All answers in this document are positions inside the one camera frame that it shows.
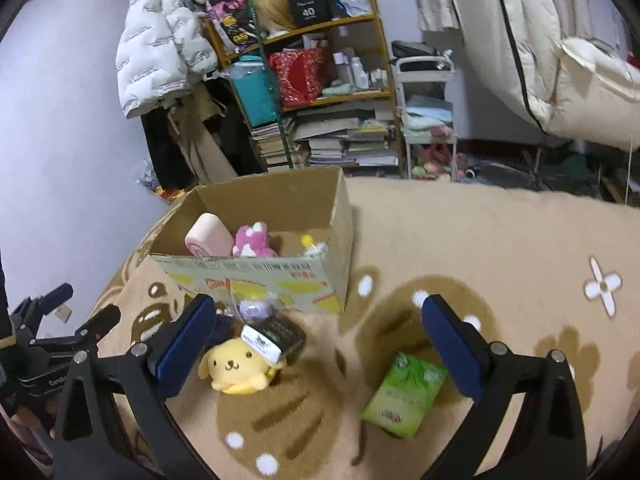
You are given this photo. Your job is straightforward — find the pink plush slippers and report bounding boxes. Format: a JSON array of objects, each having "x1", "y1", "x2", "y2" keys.
[{"x1": 410, "y1": 142, "x2": 469, "y2": 182}]

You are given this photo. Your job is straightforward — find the black gift box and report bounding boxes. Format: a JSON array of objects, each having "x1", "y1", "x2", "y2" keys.
[{"x1": 286, "y1": 0, "x2": 334, "y2": 29}]

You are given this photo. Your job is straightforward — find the blonde plush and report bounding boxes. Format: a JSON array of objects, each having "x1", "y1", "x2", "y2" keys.
[{"x1": 252, "y1": 0, "x2": 301, "y2": 38}]

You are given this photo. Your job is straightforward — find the black and white small box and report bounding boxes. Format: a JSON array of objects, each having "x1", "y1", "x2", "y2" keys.
[{"x1": 249, "y1": 316, "x2": 307, "y2": 361}]

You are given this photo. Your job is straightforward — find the green tissue packet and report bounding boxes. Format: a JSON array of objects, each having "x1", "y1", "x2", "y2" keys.
[{"x1": 361, "y1": 351, "x2": 449, "y2": 440}]

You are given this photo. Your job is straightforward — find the green pole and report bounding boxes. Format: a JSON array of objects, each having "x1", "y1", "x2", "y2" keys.
[{"x1": 249, "y1": 0, "x2": 297, "y2": 171}]

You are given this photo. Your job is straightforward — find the teal bag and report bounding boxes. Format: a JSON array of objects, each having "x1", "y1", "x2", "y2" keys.
[{"x1": 230, "y1": 55, "x2": 281, "y2": 128}]

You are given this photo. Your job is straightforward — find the beige printed blanket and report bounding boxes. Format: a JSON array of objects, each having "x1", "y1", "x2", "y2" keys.
[{"x1": 82, "y1": 175, "x2": 640, "y2": 480}]

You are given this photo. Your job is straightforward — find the cream hanging quilt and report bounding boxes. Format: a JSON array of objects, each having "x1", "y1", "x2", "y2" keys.
[{"x1": 405, "y1": 0, "x2": 640, "y2": 153}]

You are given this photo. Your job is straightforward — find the pink roll plush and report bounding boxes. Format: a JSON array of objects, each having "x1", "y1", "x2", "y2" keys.
[{"x1": 184, "y1": 212, "x2": 235, "y2": 259}]

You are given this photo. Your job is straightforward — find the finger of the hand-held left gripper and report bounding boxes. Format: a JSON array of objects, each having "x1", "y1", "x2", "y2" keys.
[
  {"x1": 75, "y1": 304, "x2": 122, "y2": 350},
  {"x1": 12, "y1": 282, "x2": 75, "y2": 325}
]

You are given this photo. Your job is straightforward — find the wooden shelf rack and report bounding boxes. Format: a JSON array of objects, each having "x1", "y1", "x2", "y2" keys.
[{"x1": 202, "y1": 0, "x2": 405, "y2": 172}]

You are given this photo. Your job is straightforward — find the red gift bag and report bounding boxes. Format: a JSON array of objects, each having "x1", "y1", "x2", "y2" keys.
[{"x1": 268, "y1": 47, "x2": 332, "y2": 107}]

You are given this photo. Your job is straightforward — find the brown cardboard box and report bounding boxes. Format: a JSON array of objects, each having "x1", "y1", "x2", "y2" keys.
[{"x1": 148, "y1": 166, "x2": 355, "y2": 315}]

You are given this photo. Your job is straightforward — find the pink bunny plush toy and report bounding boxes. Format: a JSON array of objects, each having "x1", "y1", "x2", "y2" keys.
[{"x1": 232, "y1": 221, "x2": 279, "y2": 259}]

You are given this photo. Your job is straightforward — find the purple toy in clear bag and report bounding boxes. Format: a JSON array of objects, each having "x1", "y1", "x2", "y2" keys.
[{"x1": 234, "y1": 296, "x2": 276, "y2": 324}]

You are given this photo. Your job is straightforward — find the white puffer jacket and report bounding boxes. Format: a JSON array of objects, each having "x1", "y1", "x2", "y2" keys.
[{"x1": 115, "y1": 0, "x2": 221, "y2": 120}]

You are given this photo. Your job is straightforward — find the yellow dog plush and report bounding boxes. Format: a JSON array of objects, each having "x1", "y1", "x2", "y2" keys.
[{"x1": 198, "y1": 337, "x2": 288, "y2": 396}]

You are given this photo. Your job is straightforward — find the pile of folded towels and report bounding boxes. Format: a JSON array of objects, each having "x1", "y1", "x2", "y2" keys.
[{"x1": 401, "y1": 105, "x2": 457, "y2": 137}]

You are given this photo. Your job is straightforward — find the row of white bottles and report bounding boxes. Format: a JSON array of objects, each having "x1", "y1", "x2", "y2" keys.
[{"x1": 331, "y1": 47, "x2": 392, "y2": 89}]

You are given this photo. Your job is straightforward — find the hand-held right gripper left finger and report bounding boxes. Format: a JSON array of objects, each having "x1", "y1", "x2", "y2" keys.
[{"x1": 50, "y1": 294, "x2": 218, "y2": 480}]

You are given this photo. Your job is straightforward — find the dark hanging coat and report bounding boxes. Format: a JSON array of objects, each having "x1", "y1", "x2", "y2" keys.
[{"x1": 141, "y1": 80, "x2": 261, "y2": 190}]

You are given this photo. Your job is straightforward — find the small yellow white plush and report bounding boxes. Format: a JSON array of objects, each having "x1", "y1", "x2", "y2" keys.
[{"x1": 300, "y1": 234, "x2": 329, "y2": 257}]

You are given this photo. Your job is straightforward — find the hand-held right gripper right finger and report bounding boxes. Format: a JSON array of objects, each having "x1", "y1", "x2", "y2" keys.
[{"x1": 420, "y1": 294, "x2": 588, "y2": 480}]

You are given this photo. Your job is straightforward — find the beige hanging trousers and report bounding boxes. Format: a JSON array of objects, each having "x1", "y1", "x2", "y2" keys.
[{"x1": 167, "y1": 85, "x2": 240, "y2": 184}]

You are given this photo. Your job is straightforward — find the white trolley cart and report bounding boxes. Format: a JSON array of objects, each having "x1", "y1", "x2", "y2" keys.
[{"x1": 391, "y1": 52, "x2": 459, "y2": 181}]

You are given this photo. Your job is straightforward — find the black printed bag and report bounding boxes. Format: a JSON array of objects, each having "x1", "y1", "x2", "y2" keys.
[{"x1": 206, "y1": 0, "x2": 262, "y2": 56}]

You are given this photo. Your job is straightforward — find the stack of books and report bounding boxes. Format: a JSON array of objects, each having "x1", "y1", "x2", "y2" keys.
[{"x1": 250, "y1": 105, "x2": 401, "y2": 169}]

